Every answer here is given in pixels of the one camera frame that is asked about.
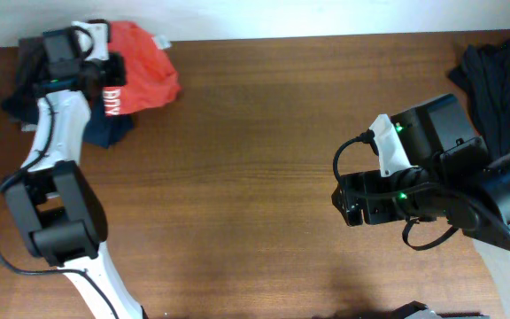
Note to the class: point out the grey garment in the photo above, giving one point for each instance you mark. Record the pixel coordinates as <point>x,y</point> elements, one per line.
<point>31,56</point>

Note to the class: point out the black crumpled garment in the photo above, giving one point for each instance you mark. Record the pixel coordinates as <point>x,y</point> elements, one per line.
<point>484,74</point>

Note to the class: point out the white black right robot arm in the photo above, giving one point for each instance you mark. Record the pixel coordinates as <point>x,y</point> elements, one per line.
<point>474,201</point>

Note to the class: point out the red soccer t-shirt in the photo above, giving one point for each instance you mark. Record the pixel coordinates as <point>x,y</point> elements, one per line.
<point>152,80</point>

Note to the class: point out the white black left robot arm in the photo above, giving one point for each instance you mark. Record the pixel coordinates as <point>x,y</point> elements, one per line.
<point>59,217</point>

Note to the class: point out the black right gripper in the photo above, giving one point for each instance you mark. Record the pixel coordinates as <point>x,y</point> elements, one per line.
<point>369,182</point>

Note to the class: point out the navy garment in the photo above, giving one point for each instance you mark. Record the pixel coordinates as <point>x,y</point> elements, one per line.
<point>101,130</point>

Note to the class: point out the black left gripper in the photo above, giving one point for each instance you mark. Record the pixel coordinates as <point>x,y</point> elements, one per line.
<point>116,61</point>

